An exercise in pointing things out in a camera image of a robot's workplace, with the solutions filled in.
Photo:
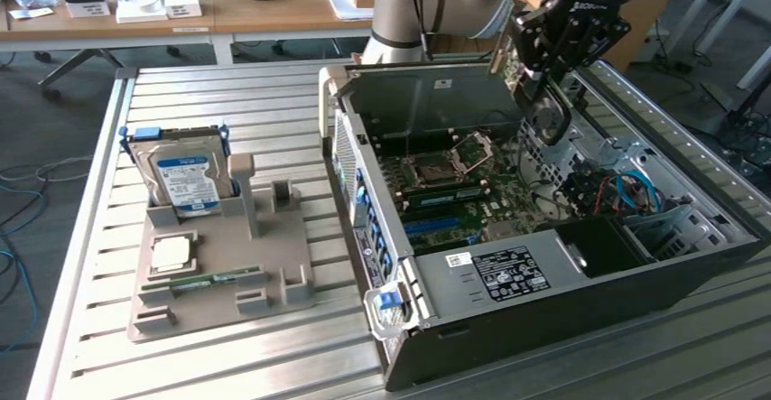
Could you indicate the black graphics card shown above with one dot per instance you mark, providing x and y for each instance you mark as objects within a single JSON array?
[{"x": 550, "y": 115}]

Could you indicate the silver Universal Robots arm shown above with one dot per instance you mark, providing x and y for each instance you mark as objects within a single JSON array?
[{"x": 414, "y": 7}]

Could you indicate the perforated metal disk bay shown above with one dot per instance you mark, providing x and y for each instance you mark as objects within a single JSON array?
[{"x": 596, "y": 142}]

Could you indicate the metal socket cover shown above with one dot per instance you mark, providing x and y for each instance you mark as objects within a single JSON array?
[{"x": 472, "y": 151}]

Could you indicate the stack of papers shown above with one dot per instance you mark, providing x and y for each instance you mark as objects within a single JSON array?
[{"x": 345, "y": 7}]

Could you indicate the CPU socket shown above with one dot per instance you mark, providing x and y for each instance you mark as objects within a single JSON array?
[{"x": 433, "y": 172}]

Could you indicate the green motherboard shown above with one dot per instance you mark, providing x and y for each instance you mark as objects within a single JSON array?
[{"x": 505, "y": 206}]

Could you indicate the installed dark RAM stick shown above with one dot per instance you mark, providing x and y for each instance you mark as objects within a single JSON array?
[{"x": 442, "y": 196}]

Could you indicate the wooden desk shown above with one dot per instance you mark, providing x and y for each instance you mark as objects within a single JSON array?
[
  {"x": 90, "y": 30},
  {"x": 301, "y": 16}
]

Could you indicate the grey slanted disk bay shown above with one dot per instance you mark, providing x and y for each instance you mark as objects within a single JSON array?
[{"x": 674, "y": 233}]

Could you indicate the grey power supply unit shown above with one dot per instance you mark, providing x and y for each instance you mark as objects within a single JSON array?
[{"x": 457, "y": 282}]

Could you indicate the white labelled box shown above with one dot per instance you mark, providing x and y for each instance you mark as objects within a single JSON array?
[{"x": 181, "y": 5}]

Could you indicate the open black PC case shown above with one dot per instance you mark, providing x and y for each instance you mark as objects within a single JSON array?
[{"x": 541, "y": 319}]

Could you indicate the blue case latch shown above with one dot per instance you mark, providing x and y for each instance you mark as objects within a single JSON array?
[{"x": 386, "y": 300}]

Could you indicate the flat white box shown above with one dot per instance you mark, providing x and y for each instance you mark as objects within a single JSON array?
[{"x": 141, "y": 16}]

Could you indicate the hard disk with blue caddy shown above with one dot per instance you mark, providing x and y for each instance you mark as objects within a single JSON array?
[{"x": 182, "y": 179}]

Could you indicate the white tape roll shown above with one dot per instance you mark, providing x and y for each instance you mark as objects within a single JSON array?
[{"x": 140, "y": 0}]

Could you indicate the white box with black top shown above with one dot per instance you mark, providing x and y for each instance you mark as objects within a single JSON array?
[{"x": 85, "y": 2}]

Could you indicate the silver CPU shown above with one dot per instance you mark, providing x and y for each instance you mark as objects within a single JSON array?
[{"x": 169, "y": 253}]

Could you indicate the green RAM stick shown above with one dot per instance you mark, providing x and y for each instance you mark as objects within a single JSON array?
[{"x": 198, "y": 279}]

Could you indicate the grey parts rack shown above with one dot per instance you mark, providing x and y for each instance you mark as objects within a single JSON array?
[{"x": 222, "y": 309}]

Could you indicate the white paper label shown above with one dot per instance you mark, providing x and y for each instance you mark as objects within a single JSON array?
[{"x": 29, "y": 13}]

